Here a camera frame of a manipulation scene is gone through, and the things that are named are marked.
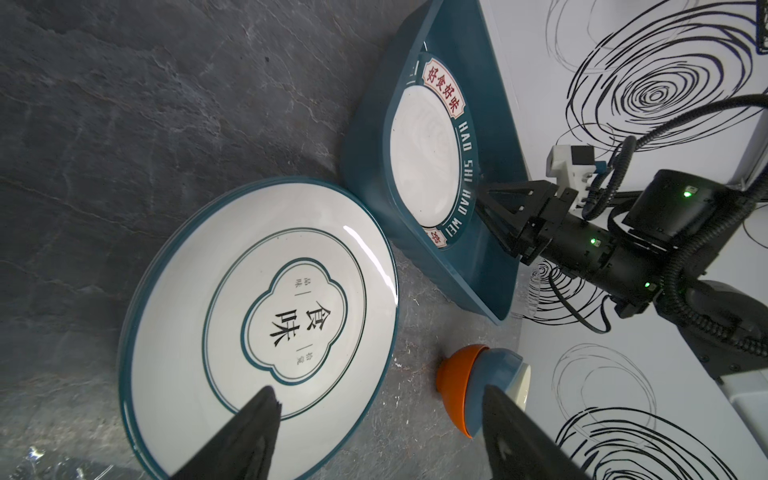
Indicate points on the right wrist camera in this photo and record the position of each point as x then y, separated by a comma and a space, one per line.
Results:
573, 166

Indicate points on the white plate green flower motif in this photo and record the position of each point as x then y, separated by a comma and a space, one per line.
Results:
288, 283

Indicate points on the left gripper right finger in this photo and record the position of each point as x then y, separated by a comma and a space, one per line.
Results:
516, 447

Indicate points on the green rim Hao Shi Wei plate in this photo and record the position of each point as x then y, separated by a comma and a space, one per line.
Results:
433, 155

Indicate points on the stacked bowls cream inside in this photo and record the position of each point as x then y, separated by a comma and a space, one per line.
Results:
462, 378

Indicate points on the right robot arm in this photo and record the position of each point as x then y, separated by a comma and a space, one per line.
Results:
650, 252

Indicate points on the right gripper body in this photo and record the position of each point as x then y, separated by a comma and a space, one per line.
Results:
575, 242

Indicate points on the teal plastic bin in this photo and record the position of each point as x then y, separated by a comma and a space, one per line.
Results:
474, 272

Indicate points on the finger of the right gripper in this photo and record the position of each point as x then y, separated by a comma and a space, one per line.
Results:
517, 214

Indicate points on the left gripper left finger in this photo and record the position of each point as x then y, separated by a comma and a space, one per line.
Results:
243, 448

